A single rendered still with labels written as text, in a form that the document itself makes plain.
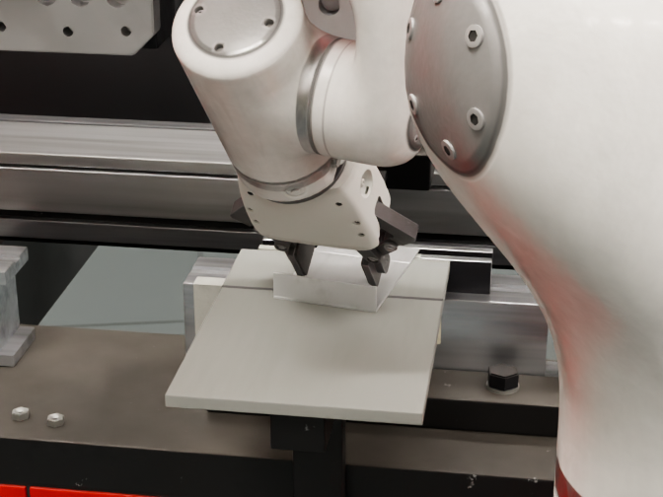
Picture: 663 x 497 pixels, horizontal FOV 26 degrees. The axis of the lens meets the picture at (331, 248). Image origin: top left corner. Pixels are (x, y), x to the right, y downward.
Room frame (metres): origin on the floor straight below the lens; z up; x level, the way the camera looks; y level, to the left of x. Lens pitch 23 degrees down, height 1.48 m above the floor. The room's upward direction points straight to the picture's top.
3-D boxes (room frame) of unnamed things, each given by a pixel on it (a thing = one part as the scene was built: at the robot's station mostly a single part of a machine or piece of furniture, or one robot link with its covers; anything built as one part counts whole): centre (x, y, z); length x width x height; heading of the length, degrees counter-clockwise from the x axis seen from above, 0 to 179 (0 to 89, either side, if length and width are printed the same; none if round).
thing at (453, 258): (1.14, -0.04, 0.99); 0.20 x 0.03 x 0.03; 82
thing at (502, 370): (1.06, -0.14, 0.91); 0.03 x 0.03 x 0.02
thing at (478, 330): (1.13, -0.07, 0.92); 0.39 x 0.06 x 0.10; 82
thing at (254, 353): (1.00, 0.01, 1.00); 0.26 x 0.18 x 0.01; 172
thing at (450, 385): (1.08, -0.04, 0.89); 0.30 x 0.05 x 0.03; 82
